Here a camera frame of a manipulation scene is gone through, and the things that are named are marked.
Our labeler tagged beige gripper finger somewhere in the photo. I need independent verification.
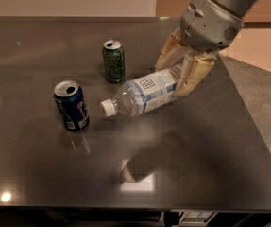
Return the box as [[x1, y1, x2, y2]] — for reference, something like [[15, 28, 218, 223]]
[[174, 52, 216, 97], [156, 28, 192, 71]]

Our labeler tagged clear blue-label plastic bottle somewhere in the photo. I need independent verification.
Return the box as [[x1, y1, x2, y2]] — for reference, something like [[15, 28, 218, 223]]
[[100, 64, 181, 117]]

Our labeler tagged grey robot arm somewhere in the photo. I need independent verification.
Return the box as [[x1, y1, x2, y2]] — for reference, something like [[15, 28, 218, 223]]
[[156, 0, 258, 97]]

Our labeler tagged green soda can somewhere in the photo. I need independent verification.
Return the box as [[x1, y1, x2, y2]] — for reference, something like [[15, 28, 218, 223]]
[[103, 39, 126, 83]]

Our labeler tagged blue soda can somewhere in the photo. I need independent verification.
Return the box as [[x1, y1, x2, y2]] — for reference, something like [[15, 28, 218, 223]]
[[54, 80, 89, 131]]

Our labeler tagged white label under table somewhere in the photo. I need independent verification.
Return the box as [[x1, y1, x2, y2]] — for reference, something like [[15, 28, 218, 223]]
[[182, 211, 215, 223]]

